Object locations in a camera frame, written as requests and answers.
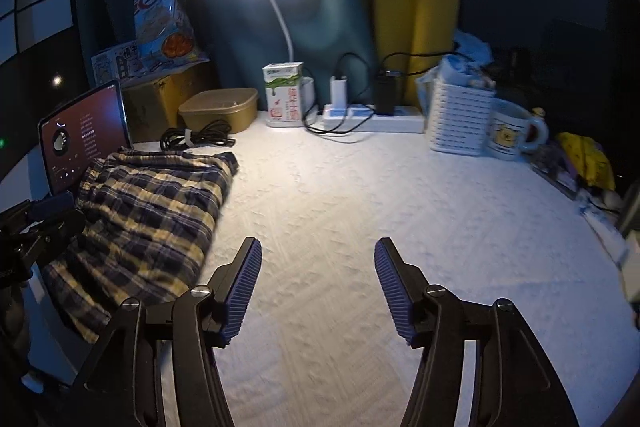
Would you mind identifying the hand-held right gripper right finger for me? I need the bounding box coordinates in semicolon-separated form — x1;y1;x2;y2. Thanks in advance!
374;237;571;427

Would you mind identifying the dark window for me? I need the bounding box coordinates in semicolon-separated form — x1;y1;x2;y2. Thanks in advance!
0;0;81;70

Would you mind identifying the white slatted basket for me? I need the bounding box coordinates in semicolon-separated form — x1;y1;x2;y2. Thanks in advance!
426;77;497;155

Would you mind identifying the white green milk carton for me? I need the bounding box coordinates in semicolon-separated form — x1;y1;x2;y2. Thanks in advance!
263;62;305;126

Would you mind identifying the black adapter cable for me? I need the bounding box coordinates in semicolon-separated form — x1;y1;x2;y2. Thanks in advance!
377;51;451;75

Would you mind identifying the white power strip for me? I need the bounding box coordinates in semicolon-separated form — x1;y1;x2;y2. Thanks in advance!
320;103;426;134

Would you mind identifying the crumpled plastic bag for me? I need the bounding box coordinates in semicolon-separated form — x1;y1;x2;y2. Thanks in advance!
416;31;497;92

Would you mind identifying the white printed mug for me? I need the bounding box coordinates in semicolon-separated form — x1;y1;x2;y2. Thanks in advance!
487;99;550;162

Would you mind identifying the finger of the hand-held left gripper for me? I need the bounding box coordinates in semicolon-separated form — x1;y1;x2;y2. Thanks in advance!
0;192;76;222
27;209;87;242

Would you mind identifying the white textured table cover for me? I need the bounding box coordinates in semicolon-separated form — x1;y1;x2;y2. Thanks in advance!
30;109;640;427

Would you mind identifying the printed paper box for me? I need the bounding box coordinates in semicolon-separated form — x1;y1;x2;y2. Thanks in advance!
91;39;166;90

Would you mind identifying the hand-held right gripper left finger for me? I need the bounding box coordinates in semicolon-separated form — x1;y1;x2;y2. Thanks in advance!
70;237;263;427

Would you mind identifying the printed snack bag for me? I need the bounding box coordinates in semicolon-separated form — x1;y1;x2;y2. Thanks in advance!
132;0;208;68

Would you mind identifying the tablet with red screen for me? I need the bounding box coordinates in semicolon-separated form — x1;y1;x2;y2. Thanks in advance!
37;79;133;198

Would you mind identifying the plaid flannel shirt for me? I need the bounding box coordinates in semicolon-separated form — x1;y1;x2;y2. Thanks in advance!
42;147;240;344

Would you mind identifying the white charger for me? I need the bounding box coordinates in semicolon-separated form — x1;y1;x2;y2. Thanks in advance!
329;76;348;108

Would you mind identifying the black power adapter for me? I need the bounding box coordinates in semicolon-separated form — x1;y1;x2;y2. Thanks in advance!
375;69;397;115

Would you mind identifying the black charger cable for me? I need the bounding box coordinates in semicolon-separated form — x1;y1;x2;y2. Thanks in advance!
302;52;371;136

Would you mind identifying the yellow packet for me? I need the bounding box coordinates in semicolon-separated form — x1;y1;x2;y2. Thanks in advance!
556;132;617;190

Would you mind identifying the brown lidded food container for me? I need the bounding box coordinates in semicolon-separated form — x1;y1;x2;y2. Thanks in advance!
178;88;259;134

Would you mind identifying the coiled black cable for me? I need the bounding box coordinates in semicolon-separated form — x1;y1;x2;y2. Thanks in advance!
160;119;237;152

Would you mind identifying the brown cardboard box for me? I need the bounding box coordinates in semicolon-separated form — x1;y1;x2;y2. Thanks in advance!
120;62;218;145

